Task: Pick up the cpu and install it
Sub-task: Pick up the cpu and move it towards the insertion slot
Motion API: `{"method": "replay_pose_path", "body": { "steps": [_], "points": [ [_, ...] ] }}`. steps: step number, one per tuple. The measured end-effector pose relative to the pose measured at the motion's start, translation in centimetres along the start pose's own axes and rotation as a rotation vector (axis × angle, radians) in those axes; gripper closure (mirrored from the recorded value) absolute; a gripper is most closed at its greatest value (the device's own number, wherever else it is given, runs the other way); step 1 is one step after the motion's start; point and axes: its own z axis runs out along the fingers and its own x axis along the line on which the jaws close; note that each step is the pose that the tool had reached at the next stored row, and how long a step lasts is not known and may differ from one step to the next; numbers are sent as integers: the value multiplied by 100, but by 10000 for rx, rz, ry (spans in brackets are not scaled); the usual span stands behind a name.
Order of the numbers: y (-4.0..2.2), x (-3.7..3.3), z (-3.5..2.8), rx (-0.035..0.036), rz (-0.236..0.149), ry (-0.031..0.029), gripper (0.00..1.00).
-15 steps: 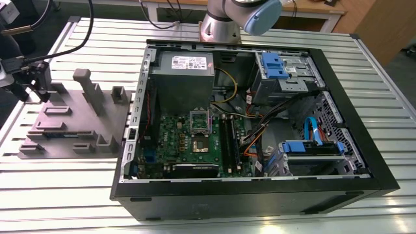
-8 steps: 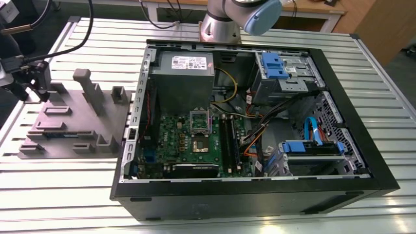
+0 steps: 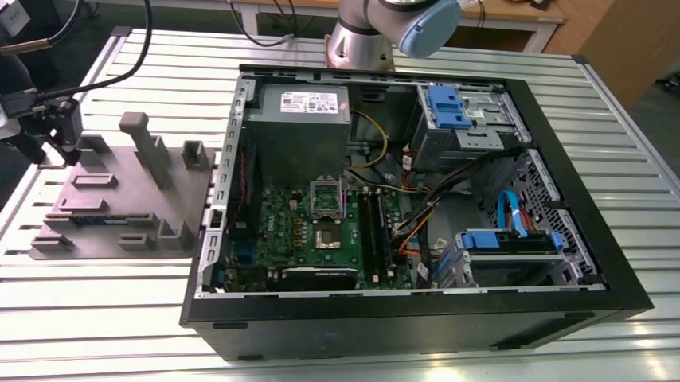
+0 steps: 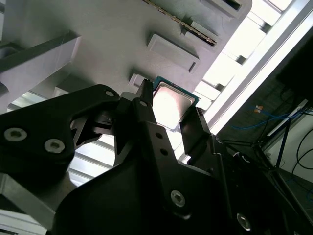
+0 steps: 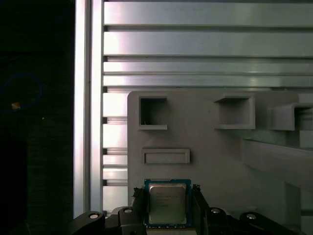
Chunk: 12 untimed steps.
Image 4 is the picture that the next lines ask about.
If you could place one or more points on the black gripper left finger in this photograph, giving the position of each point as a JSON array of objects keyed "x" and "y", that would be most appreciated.
[{"x": 36, "y": 127}]

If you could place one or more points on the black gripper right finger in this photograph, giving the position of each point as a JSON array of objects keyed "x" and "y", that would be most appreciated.
[{"x": 195, "y": 137}]

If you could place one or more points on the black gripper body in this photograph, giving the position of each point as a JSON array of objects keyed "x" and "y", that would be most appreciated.
[{"x": 117, "y": 203}]

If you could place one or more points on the silver CPU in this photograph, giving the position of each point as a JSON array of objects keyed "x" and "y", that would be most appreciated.
[{"x": 171, "y": 105}]

